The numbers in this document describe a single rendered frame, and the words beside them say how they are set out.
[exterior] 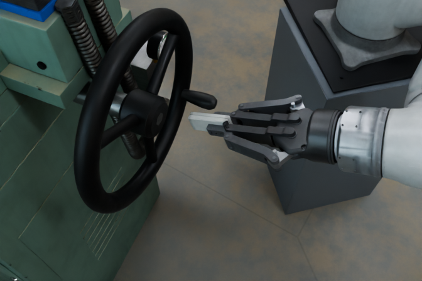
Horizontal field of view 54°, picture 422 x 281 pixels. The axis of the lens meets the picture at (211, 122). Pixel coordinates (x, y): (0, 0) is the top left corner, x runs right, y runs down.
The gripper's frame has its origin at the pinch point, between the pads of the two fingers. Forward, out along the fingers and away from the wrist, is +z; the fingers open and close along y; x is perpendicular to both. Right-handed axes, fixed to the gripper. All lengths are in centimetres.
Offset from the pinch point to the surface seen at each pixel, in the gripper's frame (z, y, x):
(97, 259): 41, 16, 41
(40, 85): 12.5, 12.1, -19.2
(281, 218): 10, -22, 74
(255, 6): 50, -118, 59
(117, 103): 6.6, 8.2, -12.3
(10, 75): 16.8, 12.2, -20.7
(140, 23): -1.2, 4.8, -23.0
